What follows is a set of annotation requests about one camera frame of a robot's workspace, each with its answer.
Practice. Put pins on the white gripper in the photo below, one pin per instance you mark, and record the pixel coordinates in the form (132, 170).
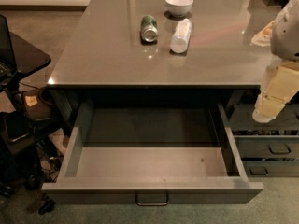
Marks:
(286, 34)

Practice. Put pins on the green soda can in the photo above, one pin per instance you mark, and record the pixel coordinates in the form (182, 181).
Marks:
(149, 29)

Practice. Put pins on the grey middle right drawer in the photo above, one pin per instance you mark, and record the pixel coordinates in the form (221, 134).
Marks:
(277, 139)

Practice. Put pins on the grey lower right drawer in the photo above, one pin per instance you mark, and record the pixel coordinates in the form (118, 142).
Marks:
(272, 168)

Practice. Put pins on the open grey top drawer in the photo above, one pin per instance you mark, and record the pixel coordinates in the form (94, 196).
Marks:
(188, 153)

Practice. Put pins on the clear plastic bottle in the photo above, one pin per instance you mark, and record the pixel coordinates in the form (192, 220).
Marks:
(180, 39)

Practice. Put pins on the white bowl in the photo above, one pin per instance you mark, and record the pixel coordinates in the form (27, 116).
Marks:
(178, 8)

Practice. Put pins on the brown box with note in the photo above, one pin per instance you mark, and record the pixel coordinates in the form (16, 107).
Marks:
(37, 104)

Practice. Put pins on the black side table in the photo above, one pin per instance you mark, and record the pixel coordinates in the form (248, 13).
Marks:
(21, 137)

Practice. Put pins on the black laptop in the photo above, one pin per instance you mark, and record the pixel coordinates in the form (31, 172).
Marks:
(8, 65)

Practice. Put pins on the metal drawer handle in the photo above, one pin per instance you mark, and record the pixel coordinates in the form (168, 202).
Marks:
(150, 200)

